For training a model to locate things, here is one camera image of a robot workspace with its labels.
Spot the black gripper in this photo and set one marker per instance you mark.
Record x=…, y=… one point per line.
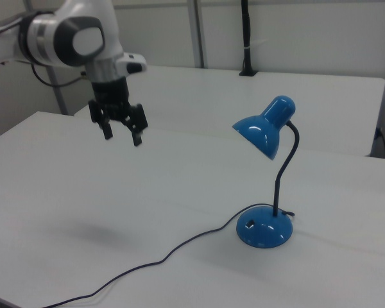
x=112, y=96

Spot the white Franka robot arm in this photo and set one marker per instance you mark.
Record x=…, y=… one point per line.
x=56, y=35

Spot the blue gooseneck desk lamp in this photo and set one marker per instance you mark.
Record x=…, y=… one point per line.
x=263, y=131

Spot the white desk with side panel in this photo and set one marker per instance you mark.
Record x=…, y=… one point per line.
x=211, y=96

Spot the black clamped pole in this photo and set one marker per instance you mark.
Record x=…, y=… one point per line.
x=246, y=35

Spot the grey partition frame post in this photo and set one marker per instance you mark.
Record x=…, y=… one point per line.
x=199, y=32
x=58, y=96

